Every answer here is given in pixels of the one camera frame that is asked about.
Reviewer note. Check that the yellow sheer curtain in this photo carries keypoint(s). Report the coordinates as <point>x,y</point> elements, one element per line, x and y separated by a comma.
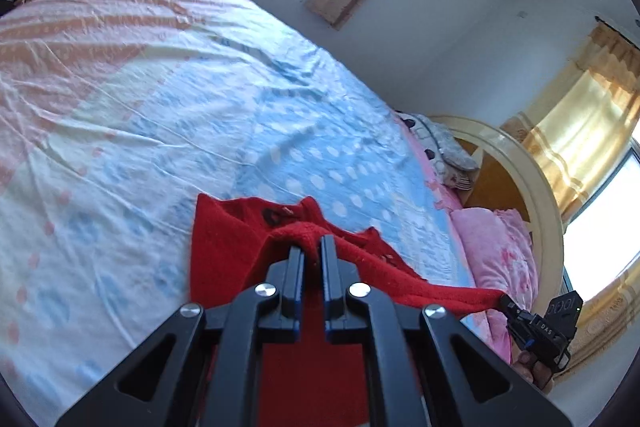
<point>575,132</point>

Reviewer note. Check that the person's right hand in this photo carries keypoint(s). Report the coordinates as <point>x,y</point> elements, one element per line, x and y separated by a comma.
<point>526,364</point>

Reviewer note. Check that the grey patterned pillow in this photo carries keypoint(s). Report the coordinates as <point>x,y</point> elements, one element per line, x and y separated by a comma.
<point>450,147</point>

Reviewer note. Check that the pink pillow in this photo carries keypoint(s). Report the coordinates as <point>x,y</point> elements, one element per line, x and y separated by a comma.
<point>495,247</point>

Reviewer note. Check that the cream wooden headboard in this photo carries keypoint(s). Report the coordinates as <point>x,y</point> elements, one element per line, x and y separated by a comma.
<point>545,207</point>

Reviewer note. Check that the red knitted sweater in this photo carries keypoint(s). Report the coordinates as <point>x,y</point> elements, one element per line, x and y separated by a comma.
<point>230,247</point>

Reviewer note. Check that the pastel patterned bed sheet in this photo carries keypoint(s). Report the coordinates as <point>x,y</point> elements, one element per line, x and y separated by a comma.
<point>150,107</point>

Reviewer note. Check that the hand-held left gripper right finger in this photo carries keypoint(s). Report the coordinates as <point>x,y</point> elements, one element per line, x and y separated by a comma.
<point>330,277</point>

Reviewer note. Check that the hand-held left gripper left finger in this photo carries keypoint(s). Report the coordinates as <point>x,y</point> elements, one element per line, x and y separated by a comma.
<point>295,277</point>

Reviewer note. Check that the white panda print pillow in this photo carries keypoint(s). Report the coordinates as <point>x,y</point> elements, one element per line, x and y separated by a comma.
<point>452,179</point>

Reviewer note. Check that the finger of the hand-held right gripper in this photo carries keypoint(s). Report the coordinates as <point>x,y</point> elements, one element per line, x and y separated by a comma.
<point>510,304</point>

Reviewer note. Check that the large side window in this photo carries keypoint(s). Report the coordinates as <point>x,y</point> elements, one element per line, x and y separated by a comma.
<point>605,217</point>

